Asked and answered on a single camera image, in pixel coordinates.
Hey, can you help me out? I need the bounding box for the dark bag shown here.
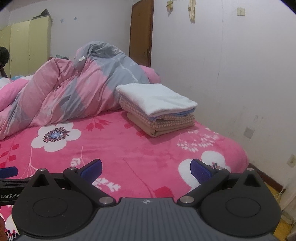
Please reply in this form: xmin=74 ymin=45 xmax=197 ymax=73
xmin=33 ymin=9 xmax=51 ymax=19

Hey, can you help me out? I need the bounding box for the pale yellow wardrobe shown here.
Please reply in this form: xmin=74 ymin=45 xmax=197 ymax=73
xmin=0 ymin=15 xmax=52 ymax=79

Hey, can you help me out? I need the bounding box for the pink grey floral quilt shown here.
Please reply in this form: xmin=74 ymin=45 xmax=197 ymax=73
xmin=0 ymin=41 xmax=151 ymax=141

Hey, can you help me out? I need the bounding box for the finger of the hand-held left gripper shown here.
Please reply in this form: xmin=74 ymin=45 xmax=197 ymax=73
xmin=0 ymin=166 xmax=31 ymax=186

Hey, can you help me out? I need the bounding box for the brown wooden door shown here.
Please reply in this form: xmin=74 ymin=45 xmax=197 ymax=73
xmin=129 ymin=0 xmax=154 ymax=68

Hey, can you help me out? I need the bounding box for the plain pink pillow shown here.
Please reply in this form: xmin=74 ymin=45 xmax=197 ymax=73
xmin=138 ymin=65 xmax=162 ymax=84

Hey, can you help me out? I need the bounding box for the light blue cloth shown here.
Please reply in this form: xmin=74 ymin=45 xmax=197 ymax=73
xmin=148 ymin=110 xmax=195 ymax=119

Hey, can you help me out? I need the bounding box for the pink checked pillow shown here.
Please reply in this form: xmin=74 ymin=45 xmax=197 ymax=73
xmin=119 ymin=95 xmax=196 ymax=130

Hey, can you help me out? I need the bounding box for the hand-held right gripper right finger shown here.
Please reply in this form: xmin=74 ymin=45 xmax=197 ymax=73
xmin=177 ymin=159 xmax=263 ymax=207

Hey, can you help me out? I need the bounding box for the pink floral bed sheet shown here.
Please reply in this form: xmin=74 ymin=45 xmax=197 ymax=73
xmin=0 ymin=108 xmax=250 ymax=239

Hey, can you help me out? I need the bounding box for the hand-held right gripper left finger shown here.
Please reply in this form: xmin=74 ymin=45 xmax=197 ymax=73
xmin=28 ymin=159 xmax=116 ymax=205

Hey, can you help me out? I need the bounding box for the white sweatshirt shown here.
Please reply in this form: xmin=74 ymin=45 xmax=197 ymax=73
xmin=115 ymin=83 xmax=198 ymax=117

